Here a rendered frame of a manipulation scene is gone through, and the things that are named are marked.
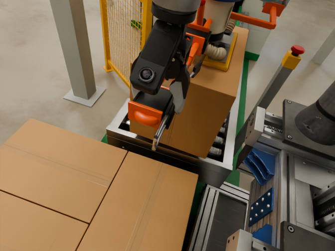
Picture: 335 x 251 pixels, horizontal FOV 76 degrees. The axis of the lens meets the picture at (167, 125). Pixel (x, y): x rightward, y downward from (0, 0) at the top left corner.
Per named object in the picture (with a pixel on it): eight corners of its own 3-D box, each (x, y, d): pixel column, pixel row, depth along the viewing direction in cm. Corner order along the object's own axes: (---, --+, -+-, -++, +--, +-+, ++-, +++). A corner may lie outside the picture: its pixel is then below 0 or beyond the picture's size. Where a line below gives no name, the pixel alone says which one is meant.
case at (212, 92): (167, 70, 148) (177, 9, 118) (224, 88, 143) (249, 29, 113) (129, 131, 108) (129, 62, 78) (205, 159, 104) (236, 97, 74)
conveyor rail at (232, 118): (239, 26, 279) (245, 11, 265) (243, 27, 278) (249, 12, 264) (212, 180, 127) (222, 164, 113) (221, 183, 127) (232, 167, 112)
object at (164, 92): (142, 95, 52) (144, 79, 49) (171, 105, 52) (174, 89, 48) (127, 118, 47) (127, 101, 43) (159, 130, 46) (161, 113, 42)
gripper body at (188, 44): (188, 63, 45) (204, 2, 36) (177, 86, 40) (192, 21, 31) (154, 53, 46) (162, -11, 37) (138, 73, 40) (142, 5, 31)
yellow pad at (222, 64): (217, 30, 107) (220, 20, 103) (236, 36, 106) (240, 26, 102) (201, 64, 85) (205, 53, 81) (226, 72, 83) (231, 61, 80)
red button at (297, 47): (287, 49, 120) (291, 43, 117) (300, 53, 120) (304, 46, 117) (288, 56, 116) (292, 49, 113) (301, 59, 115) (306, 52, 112)
